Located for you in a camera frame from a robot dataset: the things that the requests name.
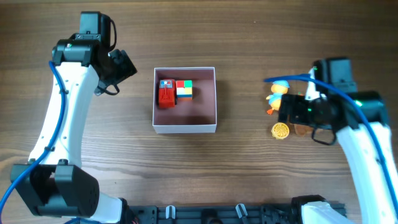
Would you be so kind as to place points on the multicolour puzzle cube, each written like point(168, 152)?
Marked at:
point(184, 89)

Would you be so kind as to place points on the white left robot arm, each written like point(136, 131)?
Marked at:
point(52, 183)

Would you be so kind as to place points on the yellow round wheel toy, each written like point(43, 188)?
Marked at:
point(280, 131)

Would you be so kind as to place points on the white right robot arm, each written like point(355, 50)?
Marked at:
point(360, 124)

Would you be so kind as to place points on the orange duck toy blue hat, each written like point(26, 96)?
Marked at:
point(278, 88)

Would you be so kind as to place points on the brown plush toy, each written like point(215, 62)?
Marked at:
point(302, 130)

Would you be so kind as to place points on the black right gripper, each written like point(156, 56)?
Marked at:
point(286, 109)

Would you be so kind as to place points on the white pink-lined open box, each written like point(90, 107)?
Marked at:
point(198, 115)

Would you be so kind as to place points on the red toy fire truck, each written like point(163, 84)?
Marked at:
point(167, 95)

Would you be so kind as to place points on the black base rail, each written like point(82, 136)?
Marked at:
point(278, 213)

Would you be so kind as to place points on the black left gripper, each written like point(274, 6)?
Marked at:
point(128, 70)

